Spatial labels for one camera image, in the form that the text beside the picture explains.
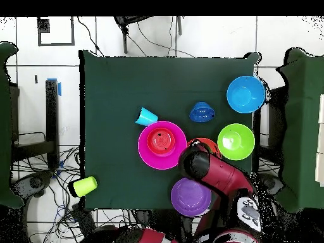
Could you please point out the small orange bowl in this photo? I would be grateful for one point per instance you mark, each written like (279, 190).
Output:
(160, 141)

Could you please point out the large pink bowl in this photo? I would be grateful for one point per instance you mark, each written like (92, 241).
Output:
(154, 162)

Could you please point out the large orange bowl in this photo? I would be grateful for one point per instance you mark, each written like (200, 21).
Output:
(214, 146)

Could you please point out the green bowl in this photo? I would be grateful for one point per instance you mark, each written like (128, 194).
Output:
(235, 141)

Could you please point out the large light blue bowl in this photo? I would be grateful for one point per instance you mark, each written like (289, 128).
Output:
(245, 95)

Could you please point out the light blue cup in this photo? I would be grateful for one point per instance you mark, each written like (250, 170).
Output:
(146, 117)

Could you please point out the small dark blue bowl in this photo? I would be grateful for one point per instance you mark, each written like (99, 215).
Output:
(202, 112)

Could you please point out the dark green table cloth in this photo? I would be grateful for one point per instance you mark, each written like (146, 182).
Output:
(126, 88)

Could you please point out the purple bowl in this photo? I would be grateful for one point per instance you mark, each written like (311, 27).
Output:
(189, 200)

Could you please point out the light green cup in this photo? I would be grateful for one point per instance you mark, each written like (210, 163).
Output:
(84, 186)

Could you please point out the blue tape strip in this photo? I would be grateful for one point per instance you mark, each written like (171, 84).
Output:
(59, 89)

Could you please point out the black rectangular box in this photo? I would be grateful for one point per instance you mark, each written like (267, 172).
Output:
(84, 217)

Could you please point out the green cloth side table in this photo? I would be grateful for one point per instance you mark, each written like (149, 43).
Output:
(5, 126)
(303, 114)

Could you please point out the black camera tripod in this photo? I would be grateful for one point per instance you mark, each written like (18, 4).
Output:
(125, 40)

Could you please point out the black metal frame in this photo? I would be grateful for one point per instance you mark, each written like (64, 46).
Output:
(52, 121)

